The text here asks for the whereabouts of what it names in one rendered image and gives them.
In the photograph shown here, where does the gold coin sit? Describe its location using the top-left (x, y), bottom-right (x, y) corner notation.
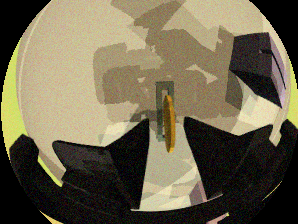
top-left (164, 95), bottom-right (176, 153)

